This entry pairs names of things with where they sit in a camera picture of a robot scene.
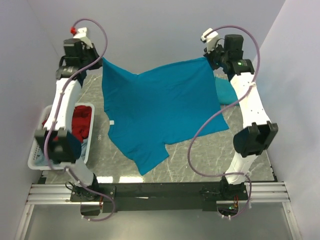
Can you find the red t shirt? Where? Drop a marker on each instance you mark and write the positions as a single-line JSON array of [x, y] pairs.
[[81, 121]]

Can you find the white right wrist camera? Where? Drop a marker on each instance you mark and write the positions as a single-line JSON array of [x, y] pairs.
[[209, 38]]

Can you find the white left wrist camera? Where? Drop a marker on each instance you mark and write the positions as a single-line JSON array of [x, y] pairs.
[[82, 34]]

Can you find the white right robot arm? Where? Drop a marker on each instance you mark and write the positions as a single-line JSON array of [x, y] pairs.
[[258, 131]]

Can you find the folded teal t shirt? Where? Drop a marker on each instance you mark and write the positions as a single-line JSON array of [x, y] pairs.
[[225, 92]]

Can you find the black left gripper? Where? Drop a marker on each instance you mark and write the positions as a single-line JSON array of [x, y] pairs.
[[93, 50]]

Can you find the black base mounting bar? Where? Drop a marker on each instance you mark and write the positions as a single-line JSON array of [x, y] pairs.
[[161, 196]]

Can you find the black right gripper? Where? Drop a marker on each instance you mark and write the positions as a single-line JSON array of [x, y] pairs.
[[208, 55]]

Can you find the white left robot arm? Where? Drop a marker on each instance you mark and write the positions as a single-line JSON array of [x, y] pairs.
[[58, 143]]

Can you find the light blue t shirt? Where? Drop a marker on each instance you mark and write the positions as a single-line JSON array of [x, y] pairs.
[[40, 160]]

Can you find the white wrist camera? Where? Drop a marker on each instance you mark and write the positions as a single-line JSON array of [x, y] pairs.
[[82, 34], [209, 38]]

